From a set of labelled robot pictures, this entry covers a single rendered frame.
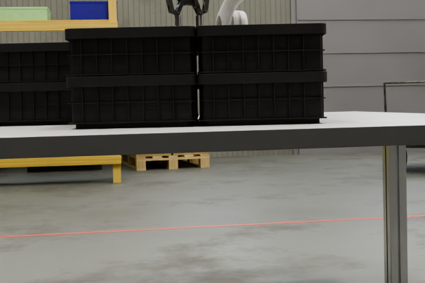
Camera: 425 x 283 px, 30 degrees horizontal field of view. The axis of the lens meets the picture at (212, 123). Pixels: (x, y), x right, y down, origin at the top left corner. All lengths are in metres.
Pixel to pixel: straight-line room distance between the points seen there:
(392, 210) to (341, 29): 8.31
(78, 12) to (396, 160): 5.29
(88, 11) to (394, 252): 5.35
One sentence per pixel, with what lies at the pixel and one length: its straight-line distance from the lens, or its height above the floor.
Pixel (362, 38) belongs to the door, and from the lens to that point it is 11.00.
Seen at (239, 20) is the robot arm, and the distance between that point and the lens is 2.85.
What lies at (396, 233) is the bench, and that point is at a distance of 2.72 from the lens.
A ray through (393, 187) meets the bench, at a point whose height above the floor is 0.46.
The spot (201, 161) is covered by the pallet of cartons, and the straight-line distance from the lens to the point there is 8.92.
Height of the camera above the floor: 0.76
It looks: 2 degrees down
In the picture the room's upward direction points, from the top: 1 degrees counter-clockwise
